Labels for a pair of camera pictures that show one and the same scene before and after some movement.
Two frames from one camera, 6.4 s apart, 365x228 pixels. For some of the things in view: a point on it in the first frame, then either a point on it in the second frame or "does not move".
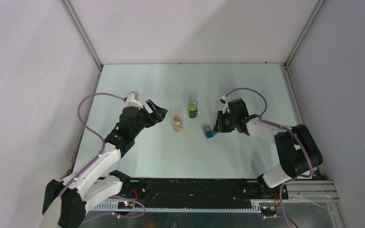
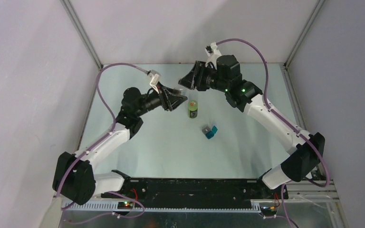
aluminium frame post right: x=301 y=40 does not move
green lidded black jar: x=192 y=109 does not move
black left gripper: x=157 y=115 → x=170 y=99
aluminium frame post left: x=85 y=38 does not move
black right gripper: x=219 y=127 → x=195 y=78
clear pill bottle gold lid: x=177 y=126 → x=184 y=91
